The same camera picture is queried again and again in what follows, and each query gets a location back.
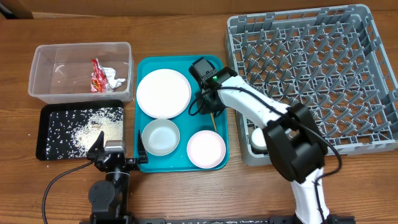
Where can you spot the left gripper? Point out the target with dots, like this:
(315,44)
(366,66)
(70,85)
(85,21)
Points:
(142,151)

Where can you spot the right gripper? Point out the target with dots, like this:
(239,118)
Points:
(207,101)

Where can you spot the wooden chopstick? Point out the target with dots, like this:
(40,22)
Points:
(213,121)

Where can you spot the small grey bowl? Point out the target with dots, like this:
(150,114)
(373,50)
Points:
(160,137)

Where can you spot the white pink bowl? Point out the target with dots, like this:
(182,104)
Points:
(206,149)

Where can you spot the white cup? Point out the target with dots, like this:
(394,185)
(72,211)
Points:
(257,140)

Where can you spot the red snack wrapper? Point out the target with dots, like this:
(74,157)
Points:
(99,81)

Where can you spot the white wrapper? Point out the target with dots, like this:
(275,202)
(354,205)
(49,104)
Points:
(113,82)

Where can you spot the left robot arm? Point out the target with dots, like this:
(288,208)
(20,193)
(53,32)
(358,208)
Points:
(109,197)

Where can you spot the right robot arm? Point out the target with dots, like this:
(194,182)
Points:
(293,140)

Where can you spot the large white plate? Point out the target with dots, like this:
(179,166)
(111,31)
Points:
(163,93)

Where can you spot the teal serving tray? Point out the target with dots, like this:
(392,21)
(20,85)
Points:
(178,161)

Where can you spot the scattered rice pile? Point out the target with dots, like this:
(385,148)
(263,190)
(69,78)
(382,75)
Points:
(71,133)

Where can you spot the black rectangular tray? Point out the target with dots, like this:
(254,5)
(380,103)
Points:
(46,110)

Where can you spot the clear plastic bin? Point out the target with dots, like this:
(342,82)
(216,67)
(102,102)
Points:
(61,73)

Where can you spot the grey plastic dish rack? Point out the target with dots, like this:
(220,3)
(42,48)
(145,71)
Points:
(330,59)

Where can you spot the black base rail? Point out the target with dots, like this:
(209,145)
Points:
(270,220)

